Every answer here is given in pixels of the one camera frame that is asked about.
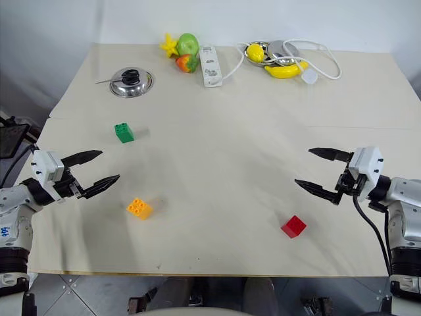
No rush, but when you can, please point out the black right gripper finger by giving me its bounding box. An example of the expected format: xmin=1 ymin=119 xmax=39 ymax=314
xmin=307 ymin=147 xmax=355 ymax=163
xmin=293 ymin=178 xmax=341 ymax=206

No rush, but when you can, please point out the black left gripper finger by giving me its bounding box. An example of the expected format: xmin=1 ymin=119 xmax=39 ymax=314
xmin=78 ymin=174 xmax=121 ymax=200
xmin=61 ymin=149 xmax=104 ymax=170

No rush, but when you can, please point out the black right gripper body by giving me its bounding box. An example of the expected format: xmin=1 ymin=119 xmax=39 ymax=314
xmin=334 ymin=160 xmax=366 ymax=205

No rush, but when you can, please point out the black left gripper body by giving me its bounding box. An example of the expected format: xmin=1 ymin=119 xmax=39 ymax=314
xmin=51 ymin=168 xmax=84 ymax=202

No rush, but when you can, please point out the red toy cube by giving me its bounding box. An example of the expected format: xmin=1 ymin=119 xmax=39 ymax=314
xmin=280 ymin=215 xmax=308 ymax=239

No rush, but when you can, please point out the yellow orange toy brick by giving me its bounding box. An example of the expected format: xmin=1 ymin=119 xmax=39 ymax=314
xmin=126 ymin=197 xmax=154 ymax=221

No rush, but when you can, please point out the green toy brick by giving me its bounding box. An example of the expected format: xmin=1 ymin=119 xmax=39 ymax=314
xmin=113 ymin=122 xmax=136 ymax=145

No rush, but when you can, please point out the dark tablet screen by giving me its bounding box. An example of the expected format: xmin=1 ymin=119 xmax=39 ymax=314
xmin=0 ymin=122 xmax=30 ymax=161

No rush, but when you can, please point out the white power plug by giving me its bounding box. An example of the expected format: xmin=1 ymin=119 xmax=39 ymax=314
xmin=301 ymin=68 xmax=320 ymax=86

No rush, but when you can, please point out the steel pot lid black knob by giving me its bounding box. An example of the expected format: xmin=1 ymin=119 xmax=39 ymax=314
xmin=109 ymin=66 xmax=156 ymax=99

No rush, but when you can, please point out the yellow toy banana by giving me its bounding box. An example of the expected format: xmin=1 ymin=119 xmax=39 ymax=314
xmin=264 ymin=60 xmax=309 ymax=80

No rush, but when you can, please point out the steel round plate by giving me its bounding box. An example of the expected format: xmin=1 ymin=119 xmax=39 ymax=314
xmin=265 ymin=39 xmax=301 ymax=65

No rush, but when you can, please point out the steel bowl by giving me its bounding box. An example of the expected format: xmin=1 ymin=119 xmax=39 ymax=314
xmin=243 ymin=41 xmax=274 ymax=68

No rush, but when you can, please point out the yellow toy lemon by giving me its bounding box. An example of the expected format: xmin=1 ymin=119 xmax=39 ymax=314
xmin=246 ymin=43 xmax=266 ymax=63

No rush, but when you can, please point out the yellow toy star fruit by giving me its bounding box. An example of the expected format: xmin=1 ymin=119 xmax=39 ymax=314
xmin=159 ymin=32 xmax=179 ymax=59

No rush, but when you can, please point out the red toy strawberry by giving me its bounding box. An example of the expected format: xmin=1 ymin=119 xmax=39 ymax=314
xmin=175 ymin=53 xmax=200 ymax=74

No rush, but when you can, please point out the white power strip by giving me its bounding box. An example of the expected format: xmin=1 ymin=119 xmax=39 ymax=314
xmin=199 ymin=45 xmax=225 ymax=88

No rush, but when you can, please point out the green toy apple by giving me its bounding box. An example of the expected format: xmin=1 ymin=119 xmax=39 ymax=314
xmin=175 ymin=32 xmax=201 ymax=57

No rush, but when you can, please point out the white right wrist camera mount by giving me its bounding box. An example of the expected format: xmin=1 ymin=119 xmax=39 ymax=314
xmin=347 ymin=145 xmax=384 ymax=186

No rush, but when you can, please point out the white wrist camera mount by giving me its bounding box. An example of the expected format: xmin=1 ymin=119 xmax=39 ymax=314
xmin=32 ymin=149 xmax=65 ymax=192
xmin=347 ymin=145 xmax=384 ymax=186

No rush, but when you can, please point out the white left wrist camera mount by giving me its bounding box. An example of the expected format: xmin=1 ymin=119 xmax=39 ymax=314
xmin=32 ymin=149 xmax=65 ymax=192

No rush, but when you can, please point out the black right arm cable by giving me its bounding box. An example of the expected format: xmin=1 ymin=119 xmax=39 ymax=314
xmin=351 ymin=194 xmax=394 ymax=279

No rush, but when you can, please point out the white power cord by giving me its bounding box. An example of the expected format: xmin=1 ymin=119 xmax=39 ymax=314
xmin=218 ymin=38 xmax=343 ymax=84

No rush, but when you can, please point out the black metal bracket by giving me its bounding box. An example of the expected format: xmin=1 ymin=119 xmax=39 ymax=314
xmin=127 ymin=286 xmax=159 ymax=314

